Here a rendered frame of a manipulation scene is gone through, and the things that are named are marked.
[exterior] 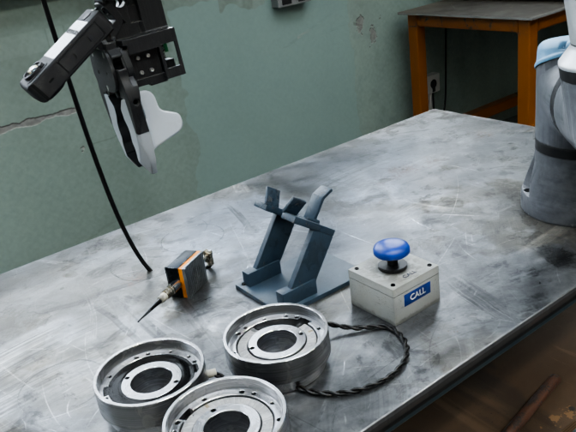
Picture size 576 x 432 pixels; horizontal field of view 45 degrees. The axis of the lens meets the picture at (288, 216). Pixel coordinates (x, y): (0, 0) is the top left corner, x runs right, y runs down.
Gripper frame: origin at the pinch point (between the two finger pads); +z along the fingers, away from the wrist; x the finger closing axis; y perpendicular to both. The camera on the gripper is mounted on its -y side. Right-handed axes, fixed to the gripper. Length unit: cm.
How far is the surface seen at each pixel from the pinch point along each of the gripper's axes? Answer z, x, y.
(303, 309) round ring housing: 15.1, -20.5, 6.4
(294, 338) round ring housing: 16.4, -22.4, 3.8
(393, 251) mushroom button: 12.2, -22.8, 17.2
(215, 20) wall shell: 3, 146, 82
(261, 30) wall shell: 11, 148, 99
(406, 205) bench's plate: 19.3, -1.7, 36.2
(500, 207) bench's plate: 20, -12, 44
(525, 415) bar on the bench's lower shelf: 44, -23, 34
